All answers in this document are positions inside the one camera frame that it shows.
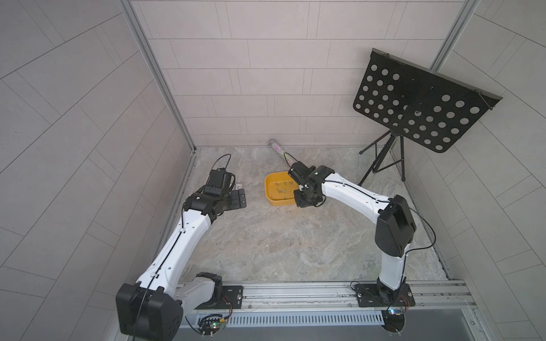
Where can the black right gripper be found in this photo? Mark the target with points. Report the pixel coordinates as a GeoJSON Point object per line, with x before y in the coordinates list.
{"type": "Point", "coordinates": [299, 202]}

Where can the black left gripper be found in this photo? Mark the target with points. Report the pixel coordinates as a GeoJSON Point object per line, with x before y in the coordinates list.
{"type": "Point", "coordinates": [236, 202]}

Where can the yellow plastic storage box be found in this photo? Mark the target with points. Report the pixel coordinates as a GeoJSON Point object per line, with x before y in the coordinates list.
{"type": "Point", "coordinates": [280, 199]}

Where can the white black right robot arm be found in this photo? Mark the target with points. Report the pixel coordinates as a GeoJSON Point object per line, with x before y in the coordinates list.
{"type": "Point", "coordinates": [395, 226]}

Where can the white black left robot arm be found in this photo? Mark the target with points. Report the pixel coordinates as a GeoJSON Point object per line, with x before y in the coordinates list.
{"type": "Point", "coordinates": [154, 307]}

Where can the rhinestone silver microphone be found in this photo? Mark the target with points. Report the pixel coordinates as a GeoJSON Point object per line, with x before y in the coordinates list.
{"type": "Point", "coordinates": [287, 157]}

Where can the left green circuit board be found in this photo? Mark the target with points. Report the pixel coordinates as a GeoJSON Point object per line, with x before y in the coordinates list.
{"type": "Point", "coordinates": [211, 324]}

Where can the green circuit board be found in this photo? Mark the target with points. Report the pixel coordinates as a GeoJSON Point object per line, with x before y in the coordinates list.
{"type": "Point", "coordinates": [393, 321]}
{"type": "Point", "coordinates": [211, 324]}

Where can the black perforated music stand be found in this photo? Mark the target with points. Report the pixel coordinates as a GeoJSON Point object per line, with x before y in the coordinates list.
{"type": "Point", "coordinates": [416, 104]}

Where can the right green circuit board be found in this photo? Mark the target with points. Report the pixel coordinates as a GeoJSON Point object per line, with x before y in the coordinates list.
{"type": "Point", "coordinates": [393, 321]}

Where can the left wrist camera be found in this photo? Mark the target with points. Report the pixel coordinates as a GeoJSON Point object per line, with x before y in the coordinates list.
{"type": "Point", "coordinates": [220, 183]}

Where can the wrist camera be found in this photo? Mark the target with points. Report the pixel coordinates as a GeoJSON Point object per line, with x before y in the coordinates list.
{"type": "Point", "coordinates": [220, 183]}
{"type": "Point", "coordinates": [299, 172]}

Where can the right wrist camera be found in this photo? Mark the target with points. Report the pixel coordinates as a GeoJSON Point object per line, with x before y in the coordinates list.
{"type": "Point", "coordinates": [299, 172]}

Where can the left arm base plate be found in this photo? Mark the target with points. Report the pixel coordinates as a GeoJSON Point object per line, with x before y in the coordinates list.
{"type": "Point", "coordinates": [224, 298]}

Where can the aluminium rail frame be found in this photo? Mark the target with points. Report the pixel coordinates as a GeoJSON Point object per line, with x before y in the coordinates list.
{"type": "Point", "coordinates": [333, 303]}

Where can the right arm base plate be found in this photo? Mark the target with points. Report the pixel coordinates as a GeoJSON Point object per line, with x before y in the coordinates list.
{"type": "Point", "coordinates": [379, 295]}

